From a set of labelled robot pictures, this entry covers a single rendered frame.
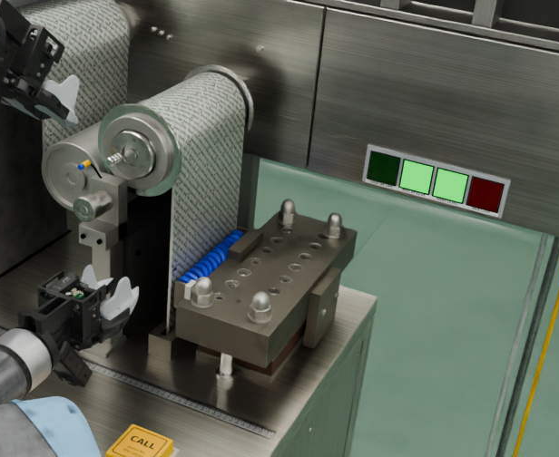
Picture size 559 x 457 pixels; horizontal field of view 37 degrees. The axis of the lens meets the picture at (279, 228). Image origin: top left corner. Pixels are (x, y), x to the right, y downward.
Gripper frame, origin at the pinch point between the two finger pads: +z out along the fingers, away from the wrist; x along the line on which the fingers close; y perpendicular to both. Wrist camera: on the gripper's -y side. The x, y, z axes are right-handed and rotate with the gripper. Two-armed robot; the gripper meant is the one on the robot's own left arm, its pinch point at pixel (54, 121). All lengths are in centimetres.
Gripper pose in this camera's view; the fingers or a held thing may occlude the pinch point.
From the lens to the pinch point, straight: 114.3
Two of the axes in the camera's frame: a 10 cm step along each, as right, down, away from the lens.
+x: -9.1, -2.7, 3.2
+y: 3.3, -9.3, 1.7
